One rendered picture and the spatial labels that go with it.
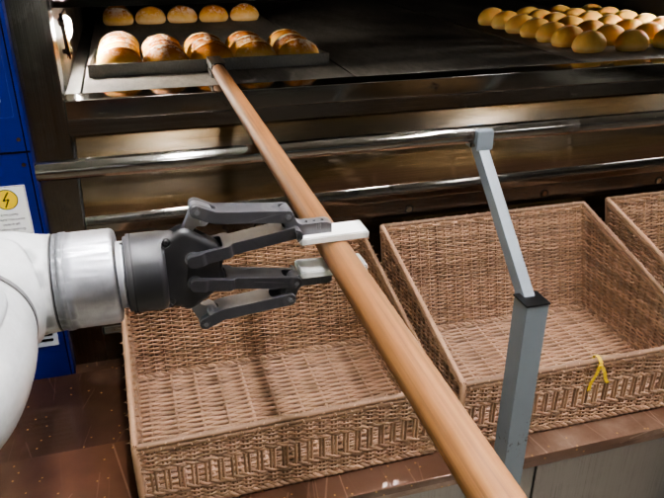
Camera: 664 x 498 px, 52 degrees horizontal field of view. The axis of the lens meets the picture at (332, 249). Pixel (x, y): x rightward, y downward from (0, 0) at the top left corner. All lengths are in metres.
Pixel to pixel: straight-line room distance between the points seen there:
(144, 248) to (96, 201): 0.85
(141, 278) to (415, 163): 1.05
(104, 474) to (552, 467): 0.85
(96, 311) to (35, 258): 0.07
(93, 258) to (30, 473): 0.84
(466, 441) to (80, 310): 0.36
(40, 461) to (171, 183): 0.60
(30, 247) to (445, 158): 1.15
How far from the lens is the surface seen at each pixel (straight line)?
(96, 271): 0.63
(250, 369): 1.56
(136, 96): 1.43
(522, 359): 1.16
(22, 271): 0.62
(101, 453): 1.43
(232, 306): 0.68
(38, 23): 1.42
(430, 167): 1.61
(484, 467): 0.43
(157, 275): 0.63
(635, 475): 1.62
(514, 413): 1.23
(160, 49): 1.65
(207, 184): 1.48
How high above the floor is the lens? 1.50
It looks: 26 degrees down
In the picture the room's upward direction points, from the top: straight up
